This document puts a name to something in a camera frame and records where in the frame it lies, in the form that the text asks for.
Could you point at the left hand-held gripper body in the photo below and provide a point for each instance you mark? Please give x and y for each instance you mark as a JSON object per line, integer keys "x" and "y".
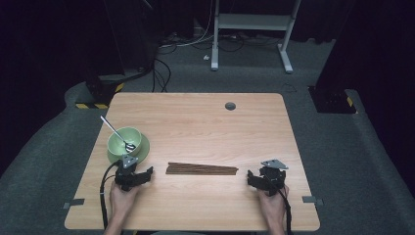
{"x": 125, "y": 176}

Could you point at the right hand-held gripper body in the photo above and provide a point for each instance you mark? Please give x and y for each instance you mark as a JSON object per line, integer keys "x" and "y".
{"x": 273, "y": 179}

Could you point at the pile of brown chopsticks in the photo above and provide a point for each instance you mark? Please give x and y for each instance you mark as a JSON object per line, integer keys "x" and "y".
{"x": 202, "y": 169}

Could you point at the person's right hand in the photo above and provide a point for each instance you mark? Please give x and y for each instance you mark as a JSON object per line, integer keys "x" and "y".
{"x": 272, "y": 205}

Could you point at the person's left hand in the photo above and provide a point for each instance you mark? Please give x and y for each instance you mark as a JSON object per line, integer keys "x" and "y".
{"x": 121, "y": 202}

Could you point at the green saucer plate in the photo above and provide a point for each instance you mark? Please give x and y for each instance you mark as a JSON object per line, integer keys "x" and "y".
{"x": 145, "y": 150}

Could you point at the grey tape strip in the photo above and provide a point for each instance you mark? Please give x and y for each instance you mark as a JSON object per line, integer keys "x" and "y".
{"x": 312, "y": 200}
{"x": 74, "y": 202}

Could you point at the metal spoon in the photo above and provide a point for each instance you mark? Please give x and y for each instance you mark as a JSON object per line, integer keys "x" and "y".
{"x": 114, "y": 130}

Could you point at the grey table grommet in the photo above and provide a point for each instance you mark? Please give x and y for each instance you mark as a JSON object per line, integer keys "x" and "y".
{"x": 230, "y": 106}

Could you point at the black stand base yellow stripes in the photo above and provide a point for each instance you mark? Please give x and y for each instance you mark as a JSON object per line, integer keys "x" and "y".
{"x": 101, "y": 91}
{"x": 332, "y": 99}

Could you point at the white metal desk frame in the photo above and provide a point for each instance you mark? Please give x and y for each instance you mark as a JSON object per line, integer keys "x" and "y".
{"x": 253, "y": 22}

